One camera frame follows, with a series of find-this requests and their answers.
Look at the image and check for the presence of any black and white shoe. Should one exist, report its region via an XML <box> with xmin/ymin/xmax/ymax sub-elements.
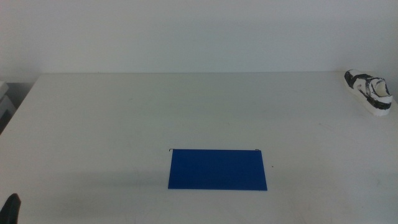
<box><xmin>343</xmin><ymin>69</ymin><xmax>394</xmax><ymax>117</ymax></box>

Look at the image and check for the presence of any blue rectangular mat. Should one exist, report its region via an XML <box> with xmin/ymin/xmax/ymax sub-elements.
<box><xmin>167</xmin><ymin>149</ymin><xmax>268</xmax><ymax>191</ymax></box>

